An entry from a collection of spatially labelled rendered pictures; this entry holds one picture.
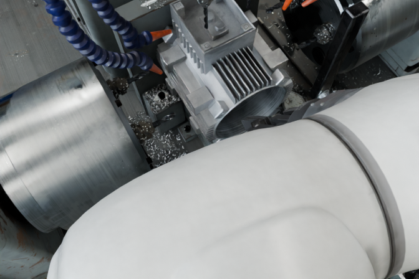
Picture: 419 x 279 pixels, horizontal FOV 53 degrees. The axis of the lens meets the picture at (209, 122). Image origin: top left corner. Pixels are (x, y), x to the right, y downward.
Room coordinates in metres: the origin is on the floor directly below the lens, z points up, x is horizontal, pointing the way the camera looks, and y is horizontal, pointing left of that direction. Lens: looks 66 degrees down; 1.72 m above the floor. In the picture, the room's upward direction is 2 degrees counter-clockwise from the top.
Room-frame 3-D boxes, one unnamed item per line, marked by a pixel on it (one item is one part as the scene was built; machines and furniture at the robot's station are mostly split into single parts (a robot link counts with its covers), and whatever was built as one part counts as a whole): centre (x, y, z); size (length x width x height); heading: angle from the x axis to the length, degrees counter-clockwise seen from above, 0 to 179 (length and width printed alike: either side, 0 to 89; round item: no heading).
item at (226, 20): (0.45, -0.01, 1.11); 0.12 x 0.11 x 0.07; 28
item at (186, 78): (0.42, -0.03, 1.02); 0.20 x 0.19 x 0.19; 28
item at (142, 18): (0.56, 0.05, 0.97); 0.30 x 0.11 x 0.34; 119
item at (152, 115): (0.43, 0.10, 0.86); 0.07 x 0.06 x 0.12; 119
